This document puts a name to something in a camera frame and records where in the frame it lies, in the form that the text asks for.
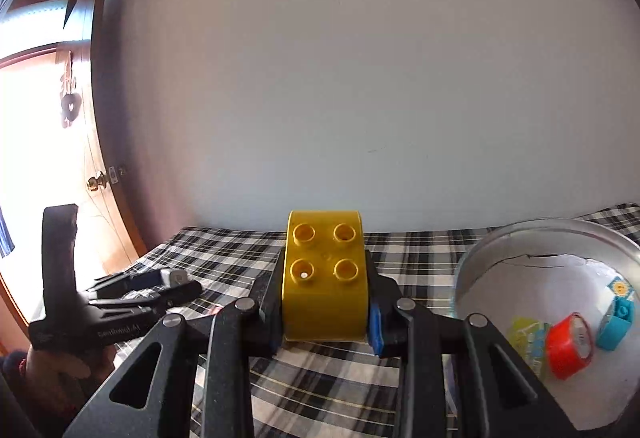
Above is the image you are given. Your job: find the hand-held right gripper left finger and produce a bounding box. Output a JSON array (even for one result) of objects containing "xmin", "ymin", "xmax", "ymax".
[{"xmin": 62, "ymin": 259, "xmax": 288, "ymax": 438}]

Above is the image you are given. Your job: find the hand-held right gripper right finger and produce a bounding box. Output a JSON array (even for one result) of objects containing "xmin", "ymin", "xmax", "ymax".
[{"xmin": 362, "ymin": 248, "xmax": 581, "ymax": 438}]

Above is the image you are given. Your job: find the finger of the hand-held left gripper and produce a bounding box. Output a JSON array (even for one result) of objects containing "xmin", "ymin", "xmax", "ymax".
[
  {"xmin": 94, "ymin": 269, "xmax": 171, "ymax": 294},
  {"xmin": 89, "ymin": 280, "xmax": 204, "ymax": 313}
]

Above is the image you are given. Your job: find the large yellow toy brick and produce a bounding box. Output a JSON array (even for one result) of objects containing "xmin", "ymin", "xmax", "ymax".
[{"xmin": 280, "ymin": 208, "xmax": 372, "ymax": 343}]

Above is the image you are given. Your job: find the green floss pick box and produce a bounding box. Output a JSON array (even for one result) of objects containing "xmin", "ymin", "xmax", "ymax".
[{"xmin": 507, "ymin": 317, "xmax": 551, "ymax": 379}]

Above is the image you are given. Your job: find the round metal tin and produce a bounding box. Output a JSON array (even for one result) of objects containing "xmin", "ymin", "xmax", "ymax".
[{"xmin": 451, "ymin": 217, "xmax": 640, "ymax": 434}]

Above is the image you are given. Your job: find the red tape roll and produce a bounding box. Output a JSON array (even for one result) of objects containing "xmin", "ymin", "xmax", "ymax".
[{"xmin": 545, "ymin": 311, "xmax": 597, "ymax": 380}]

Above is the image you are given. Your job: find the teal toy brick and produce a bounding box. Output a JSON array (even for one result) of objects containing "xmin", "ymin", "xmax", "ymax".
[{"xmin": 595, "ymin": 301, "xmax": 637, "ymax": 351}]

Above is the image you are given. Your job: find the white sun print toy brick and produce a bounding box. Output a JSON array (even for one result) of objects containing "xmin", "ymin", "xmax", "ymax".
[{"xmin": 602, "ymin": 275, "xmax": 637, "ymax": 319}]

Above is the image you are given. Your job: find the person's left forearm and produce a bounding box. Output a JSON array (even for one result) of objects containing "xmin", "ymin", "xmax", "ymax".
[{"xmin": 0, "ymin": 350, "xmax": 66, "ymax": 438}]

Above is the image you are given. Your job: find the person's left hand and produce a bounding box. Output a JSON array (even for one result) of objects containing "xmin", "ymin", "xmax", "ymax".
[{"xmin": 20, "ymin": 340, "xmax": 118, "ymax": 419}]

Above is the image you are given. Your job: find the brown wooden door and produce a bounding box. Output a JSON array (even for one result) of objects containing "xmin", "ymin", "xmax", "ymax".
[{"xmin": 0, "ymin": 0, "xmax": 148, "ymax": 324}]

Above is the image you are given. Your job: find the black white plaid bedsheet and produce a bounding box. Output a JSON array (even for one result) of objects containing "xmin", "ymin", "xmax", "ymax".
[{"xmin": 100, "ymin": 202, "xmax": 640, "ymax": 438}]

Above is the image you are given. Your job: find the brass door knob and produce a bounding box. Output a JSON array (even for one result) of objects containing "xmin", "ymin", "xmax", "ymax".
[{"xmin": 85, "ymin": 165, "xmax": 126, "ymax": 193}]

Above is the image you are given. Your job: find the dark hanging door ornament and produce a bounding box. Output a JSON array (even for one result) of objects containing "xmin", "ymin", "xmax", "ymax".
[{"xmin": 59, "ymin": 51, "xmax": 83, "ymax": 129}]

